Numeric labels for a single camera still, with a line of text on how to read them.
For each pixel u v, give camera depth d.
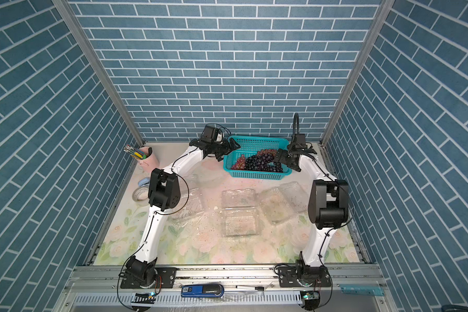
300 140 0.77
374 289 0.72
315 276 0.68
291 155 0.73
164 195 0.64
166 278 0.74
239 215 0.91
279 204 0.95
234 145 0.94
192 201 0.95
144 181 0.99
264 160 1.06
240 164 1.06
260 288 0.72
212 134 0.85
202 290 0.67
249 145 1.12
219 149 0.91
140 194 0.97
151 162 1.01
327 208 0.51
